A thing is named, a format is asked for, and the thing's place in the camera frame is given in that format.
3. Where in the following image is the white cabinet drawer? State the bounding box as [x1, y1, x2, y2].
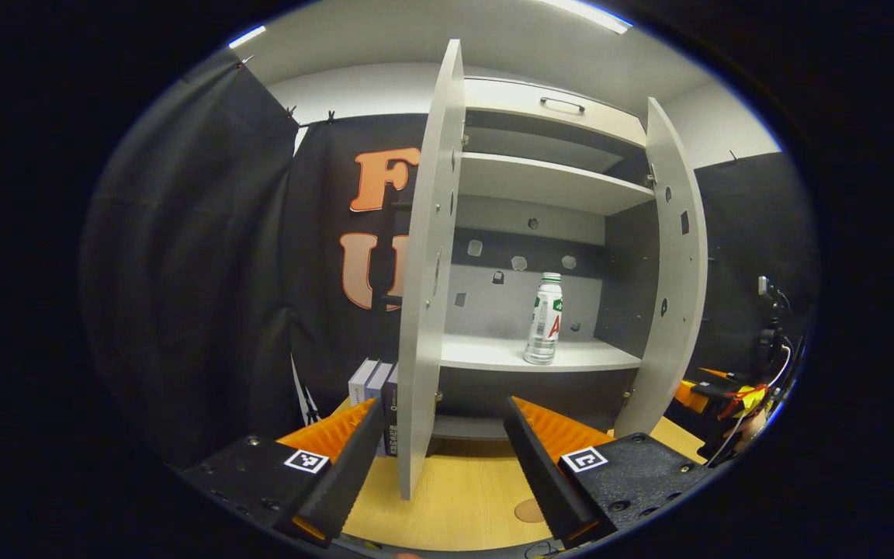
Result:
[463, 76, 648, 148]

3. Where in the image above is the white open-shelf cabinet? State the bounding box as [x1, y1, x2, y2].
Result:
[408, 76, 661, 443]

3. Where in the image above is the grey box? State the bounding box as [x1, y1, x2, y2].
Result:
[366, 362, 395, 404]

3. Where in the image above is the black backdrop cloth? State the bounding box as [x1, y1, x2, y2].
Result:
[78, 58, 820, 467]

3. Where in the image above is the white box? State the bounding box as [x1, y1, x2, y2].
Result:
[348, 359, 379, 408]

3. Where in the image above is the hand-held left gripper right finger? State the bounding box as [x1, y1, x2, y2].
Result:
[503, 396, 716, 548]

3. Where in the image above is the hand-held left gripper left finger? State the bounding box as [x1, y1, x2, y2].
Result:
[179, 398, 386, 548]

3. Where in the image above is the white plastic drink bottle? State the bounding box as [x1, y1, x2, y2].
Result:
[523, 273, 564, 366]

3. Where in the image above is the white cabinet door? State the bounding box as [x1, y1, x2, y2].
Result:
[614, 97, 709, 439]
[398, 39, 467, 502]

